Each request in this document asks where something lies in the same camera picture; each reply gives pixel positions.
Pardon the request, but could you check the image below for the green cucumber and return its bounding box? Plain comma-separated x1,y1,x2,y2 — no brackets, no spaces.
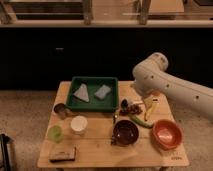
129,115,153,129

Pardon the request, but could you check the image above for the yellow banana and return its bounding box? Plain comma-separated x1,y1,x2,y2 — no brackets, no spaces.
144,95,158,121

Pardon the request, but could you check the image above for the small metal cup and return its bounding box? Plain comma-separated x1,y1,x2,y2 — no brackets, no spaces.
53,103,67,120

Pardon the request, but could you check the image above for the red bowl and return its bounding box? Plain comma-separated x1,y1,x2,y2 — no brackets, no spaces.
151,119,183,150

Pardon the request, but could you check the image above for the green plastic cup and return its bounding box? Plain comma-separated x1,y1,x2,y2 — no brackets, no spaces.
47,125,63,143

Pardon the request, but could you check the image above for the black object at left edge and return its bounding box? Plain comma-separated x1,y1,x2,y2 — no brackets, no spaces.
0,134,11,171

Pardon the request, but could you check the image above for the green plastic tray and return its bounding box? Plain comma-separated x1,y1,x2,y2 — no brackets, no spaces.
66,76,119,112

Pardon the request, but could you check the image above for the dark purple bowl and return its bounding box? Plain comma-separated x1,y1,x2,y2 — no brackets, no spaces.
113,120,139,146

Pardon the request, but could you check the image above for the wooden table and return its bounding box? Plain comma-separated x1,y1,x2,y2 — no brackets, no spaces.
36,80,190,169

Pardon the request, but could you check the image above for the white handled dish brush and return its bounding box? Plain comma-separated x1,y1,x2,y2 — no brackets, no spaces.
121,98,143,108

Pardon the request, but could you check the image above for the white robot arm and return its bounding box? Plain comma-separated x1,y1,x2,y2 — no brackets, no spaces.
132,52,213,122

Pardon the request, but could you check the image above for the grey rectangular sponge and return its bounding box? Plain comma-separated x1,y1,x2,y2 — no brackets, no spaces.
94,85,111,100

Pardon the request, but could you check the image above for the white cup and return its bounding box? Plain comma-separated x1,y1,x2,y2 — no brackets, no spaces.
70,116,88,135

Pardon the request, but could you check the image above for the wooden shelf frame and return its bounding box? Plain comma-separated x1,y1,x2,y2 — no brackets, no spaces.
0,0,213,28

